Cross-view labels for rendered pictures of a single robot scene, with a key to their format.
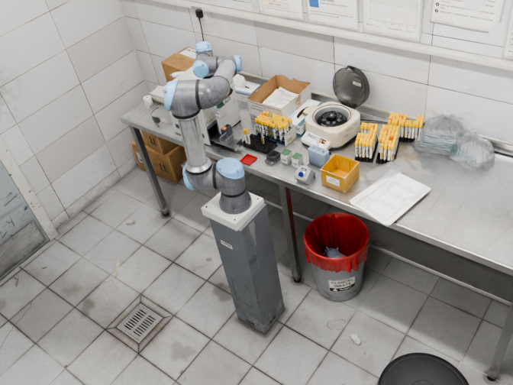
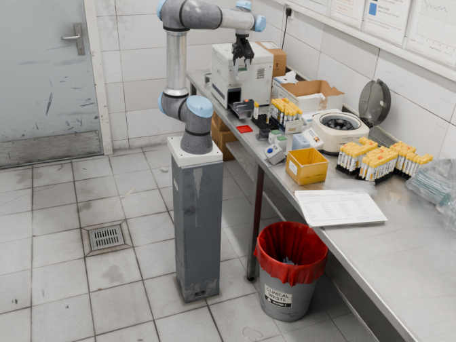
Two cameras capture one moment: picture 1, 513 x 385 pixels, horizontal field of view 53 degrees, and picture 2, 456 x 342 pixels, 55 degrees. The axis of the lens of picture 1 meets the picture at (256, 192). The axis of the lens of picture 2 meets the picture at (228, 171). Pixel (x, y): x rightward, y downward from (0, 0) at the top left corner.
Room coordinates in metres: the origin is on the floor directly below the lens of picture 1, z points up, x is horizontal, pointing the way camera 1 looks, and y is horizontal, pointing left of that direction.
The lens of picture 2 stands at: (0.18, -0.75, 1.88)
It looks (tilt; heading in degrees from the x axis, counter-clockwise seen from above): 32 degrees down; 24
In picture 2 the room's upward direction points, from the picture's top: 2 degrees clockwise
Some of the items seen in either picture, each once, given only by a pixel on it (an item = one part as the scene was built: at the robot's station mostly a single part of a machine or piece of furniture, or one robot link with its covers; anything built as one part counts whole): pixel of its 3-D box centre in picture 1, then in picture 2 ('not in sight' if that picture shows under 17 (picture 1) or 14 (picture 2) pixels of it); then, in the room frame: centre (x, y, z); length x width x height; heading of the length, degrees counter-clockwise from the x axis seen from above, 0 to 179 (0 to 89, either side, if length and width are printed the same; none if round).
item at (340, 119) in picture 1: (331, 120); (338, 127); (2.17, -0.46, 0.97); 0.15 x 0.15 x 0.07
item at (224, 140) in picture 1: (224, 138); (238, 106); (2.25, 0.12, 0.92); 0.21 x 0.07 x 0.05; 46
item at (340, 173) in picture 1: (340, 173); (306, 166); (1.79, -0.40, 0.93); 0.13 x 0.13 x 0.10; 45
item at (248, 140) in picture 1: (258, 137); (265, 115); (2.19, -0.07, 0.93); 0.17 x 0.09 x 0.11; 46
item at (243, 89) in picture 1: (240, 85); (290, 81); (2.73, -0.02, 0.94); 0.22 x 0.12 x 0.13; 50
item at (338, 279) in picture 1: (337, 258); (288, 272); (1.86, -0.38, 0.22); 0.38 x 0.37 x 0.44; 46
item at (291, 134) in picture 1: (275, 131); (285, 119); (2.24, -0.16, 0.91); 0.20 x 0.10 x 0.07; 46
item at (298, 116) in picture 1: (306, 115); (323, 119); (2.31, -0.35, 0.92); 0.24 x 0.12 x 0.10; 136
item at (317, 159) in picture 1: (318, 157); (300, 148); (1.94, -0.33, 0.92); 0.10 x 0.07 x 0.10; 41
